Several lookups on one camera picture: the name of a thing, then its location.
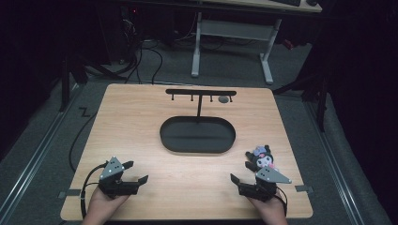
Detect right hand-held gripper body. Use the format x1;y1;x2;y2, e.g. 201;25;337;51
237;166;293;203

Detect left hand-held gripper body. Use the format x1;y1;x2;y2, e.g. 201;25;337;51
98;156;141;200

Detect black plush toy keychain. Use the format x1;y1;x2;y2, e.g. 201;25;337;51
244;143;279;173

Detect person's right hand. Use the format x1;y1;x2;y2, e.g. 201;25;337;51
247;190;289;225

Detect person's left hand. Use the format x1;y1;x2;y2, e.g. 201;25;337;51
82;187;130;225

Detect black hook rack with tray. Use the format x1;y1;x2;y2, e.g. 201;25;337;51
159;88;237;155

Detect black metal stand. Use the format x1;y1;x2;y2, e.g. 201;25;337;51
58;52;127;113
271;73;330;133

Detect black computer tower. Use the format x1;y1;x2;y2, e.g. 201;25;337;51
120;5;143;64

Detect black keyboard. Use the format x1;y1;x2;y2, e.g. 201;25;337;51
270;0;302;8

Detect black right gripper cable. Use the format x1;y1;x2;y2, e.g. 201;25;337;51
275;186;288;218

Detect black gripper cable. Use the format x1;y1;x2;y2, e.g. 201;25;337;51
275;186;288;218
80;161;109;219

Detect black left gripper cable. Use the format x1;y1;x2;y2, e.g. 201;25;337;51
80;161;109;219

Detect long black floor cable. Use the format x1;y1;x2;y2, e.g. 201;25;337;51
69;111;99;173

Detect metal floor rail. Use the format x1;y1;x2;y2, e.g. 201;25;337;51
0;83;81;219
304;101;366;225

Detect black cable bundle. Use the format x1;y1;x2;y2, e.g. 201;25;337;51
115;41;145;84

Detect white desk frame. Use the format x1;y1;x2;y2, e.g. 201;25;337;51
191;0;323;85

